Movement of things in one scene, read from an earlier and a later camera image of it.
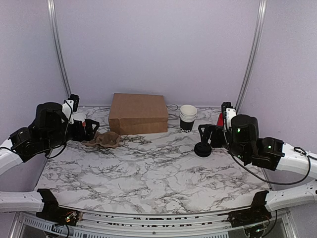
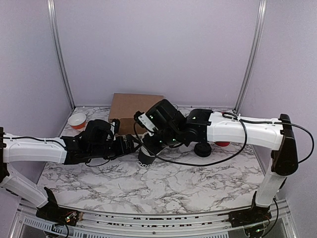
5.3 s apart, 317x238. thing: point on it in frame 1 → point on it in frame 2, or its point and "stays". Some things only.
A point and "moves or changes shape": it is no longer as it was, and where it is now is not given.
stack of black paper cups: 187,116 moves or changes shape
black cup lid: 202,149 stays
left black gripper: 79,136 → 122,150
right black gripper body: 217,142 → 166,137
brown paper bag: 136,114 stays
